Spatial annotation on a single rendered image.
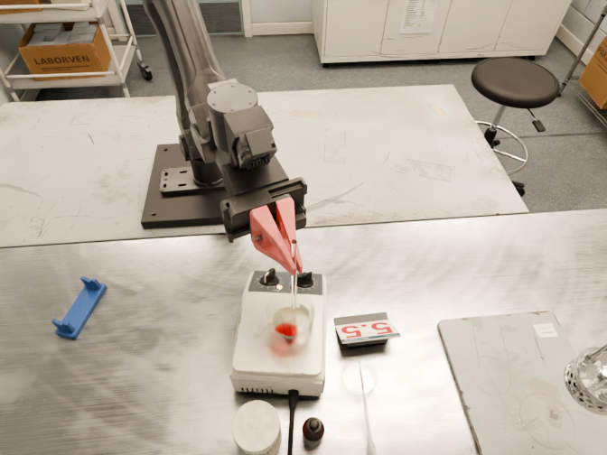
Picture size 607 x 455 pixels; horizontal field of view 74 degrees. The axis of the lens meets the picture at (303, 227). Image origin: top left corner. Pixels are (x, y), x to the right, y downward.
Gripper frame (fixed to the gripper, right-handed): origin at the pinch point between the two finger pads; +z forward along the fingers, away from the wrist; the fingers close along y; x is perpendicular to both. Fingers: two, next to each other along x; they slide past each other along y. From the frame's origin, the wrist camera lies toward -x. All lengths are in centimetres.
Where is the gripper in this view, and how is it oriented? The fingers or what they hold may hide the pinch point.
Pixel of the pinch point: (294, 265)
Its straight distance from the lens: 43.9
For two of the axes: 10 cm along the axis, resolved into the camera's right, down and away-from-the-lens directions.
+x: -0.3, 6.2, 7.9
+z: 4.2, 7.2, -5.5
